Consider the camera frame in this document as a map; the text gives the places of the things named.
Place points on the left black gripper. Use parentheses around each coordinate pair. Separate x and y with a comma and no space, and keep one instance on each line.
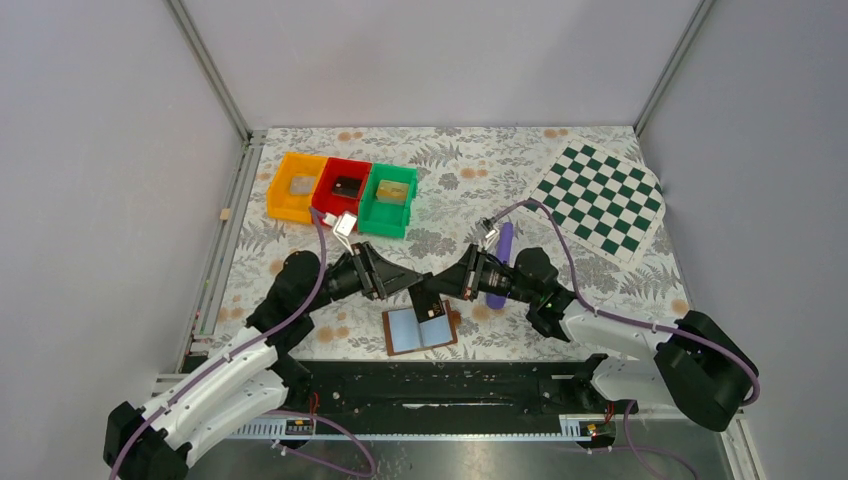
(379,278)

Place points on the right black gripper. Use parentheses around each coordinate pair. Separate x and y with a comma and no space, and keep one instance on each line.
(465,278)

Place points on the black credit card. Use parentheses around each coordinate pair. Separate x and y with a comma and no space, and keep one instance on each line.
(427,305)
(347,187)

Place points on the brown leather card holder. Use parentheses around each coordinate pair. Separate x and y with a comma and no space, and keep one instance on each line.
(404,334)

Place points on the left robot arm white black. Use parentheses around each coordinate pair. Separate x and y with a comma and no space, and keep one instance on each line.
(254,373)

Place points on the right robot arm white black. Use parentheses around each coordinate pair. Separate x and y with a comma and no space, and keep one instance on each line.
(688,363)

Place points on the gold card in green bin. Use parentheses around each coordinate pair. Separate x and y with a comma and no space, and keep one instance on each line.
(392,192)

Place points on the grey card in yellow bin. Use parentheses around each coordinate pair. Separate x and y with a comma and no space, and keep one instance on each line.
(301,185)

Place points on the green plastic bin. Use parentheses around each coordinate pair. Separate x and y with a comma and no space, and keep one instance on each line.
(387,218)

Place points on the floral table mat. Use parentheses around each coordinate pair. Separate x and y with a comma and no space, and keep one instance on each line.
(463,174)

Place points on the red plastic bin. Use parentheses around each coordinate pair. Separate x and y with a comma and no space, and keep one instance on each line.
(324,201)

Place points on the yellow plastic bin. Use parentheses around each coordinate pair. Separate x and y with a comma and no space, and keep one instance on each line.
(289,196)

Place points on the green white checkered board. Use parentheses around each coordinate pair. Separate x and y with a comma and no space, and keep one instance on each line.
(605,203)

